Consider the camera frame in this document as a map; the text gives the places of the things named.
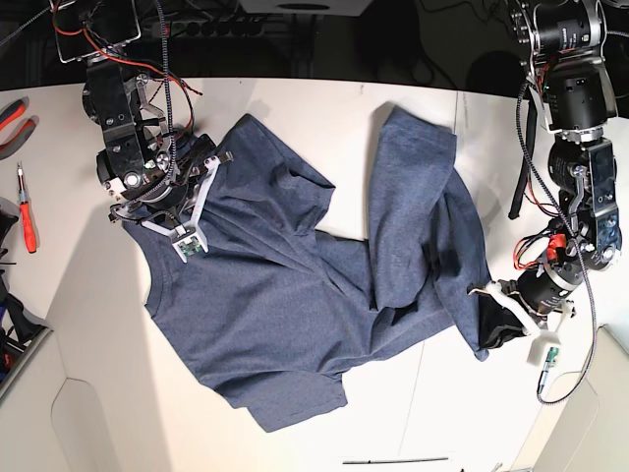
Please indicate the black power strip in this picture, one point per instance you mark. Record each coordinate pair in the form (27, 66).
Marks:
(241, 27)

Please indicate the blue grey t-shirt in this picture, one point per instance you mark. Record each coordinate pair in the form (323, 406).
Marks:
(275, 311)

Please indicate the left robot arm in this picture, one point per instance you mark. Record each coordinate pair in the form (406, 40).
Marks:
(568, 169)

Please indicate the orange handled screwdriver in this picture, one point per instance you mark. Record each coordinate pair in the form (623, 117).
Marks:
(28, 229)

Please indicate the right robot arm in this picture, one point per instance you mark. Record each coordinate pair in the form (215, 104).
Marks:
(150, 167)

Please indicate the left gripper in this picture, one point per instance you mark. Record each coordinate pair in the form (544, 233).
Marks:
(539, 290)

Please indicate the dark clutter at left edge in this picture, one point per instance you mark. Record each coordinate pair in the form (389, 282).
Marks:
(21, 331)

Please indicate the red grey pliers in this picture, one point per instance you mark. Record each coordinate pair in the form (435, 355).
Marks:
(13, 114)

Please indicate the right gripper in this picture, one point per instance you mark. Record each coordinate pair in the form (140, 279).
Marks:
(170, 201)

